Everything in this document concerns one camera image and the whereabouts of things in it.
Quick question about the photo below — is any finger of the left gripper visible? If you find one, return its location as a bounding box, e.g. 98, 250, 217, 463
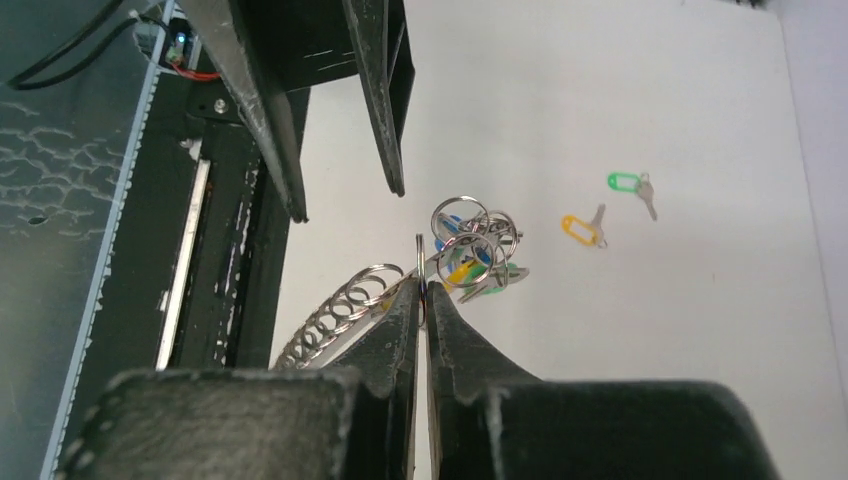
342, 0, 415, 197
179, 0, 308, 223

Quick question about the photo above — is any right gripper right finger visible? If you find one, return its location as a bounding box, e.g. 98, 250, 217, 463
426, 282, 779, 479

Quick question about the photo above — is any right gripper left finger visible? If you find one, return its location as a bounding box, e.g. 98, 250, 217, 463
56, 281, 419, 479

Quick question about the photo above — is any green tag key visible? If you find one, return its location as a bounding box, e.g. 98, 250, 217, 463
459, 262, 530, 304
606, 172, 658, 222

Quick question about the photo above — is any yellow tag key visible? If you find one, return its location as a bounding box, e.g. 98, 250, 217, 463
443, 260, 487, 293

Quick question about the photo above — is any blue tag key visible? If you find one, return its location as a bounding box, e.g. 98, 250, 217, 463
434, 213, 491, 272

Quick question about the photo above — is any left circuit board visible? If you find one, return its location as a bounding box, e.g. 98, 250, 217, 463
159, 17, 197, 70

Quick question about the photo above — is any orange tag key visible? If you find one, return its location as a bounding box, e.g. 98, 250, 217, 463
561, 203, 608, 249

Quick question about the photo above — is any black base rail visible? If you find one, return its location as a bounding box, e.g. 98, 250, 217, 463
62, 73, 290, 451

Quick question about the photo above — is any white cable duct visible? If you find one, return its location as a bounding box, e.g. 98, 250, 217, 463
39, 0, 177, 480

